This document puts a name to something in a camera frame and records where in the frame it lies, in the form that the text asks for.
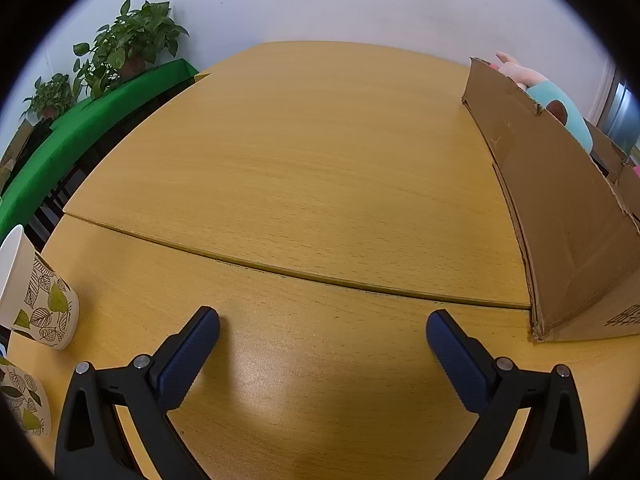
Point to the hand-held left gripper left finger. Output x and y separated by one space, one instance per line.
190 355

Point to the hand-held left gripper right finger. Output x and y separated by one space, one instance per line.
457 355

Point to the wooden desktop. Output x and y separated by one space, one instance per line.
300 185

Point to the leaf print paper cup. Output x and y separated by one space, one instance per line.
25 400
45 305

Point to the dark chair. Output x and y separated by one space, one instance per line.
50 205

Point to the green tablecloth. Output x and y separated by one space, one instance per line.
75 130

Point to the small brown cardboard box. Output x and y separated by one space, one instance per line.
17 147

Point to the teal and pink plush toy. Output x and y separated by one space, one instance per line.
550 95

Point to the metal framed glass door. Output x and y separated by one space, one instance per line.
622 110

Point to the small potted green plant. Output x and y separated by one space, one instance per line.
52 92

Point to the large potted green plant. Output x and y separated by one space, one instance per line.
130 35

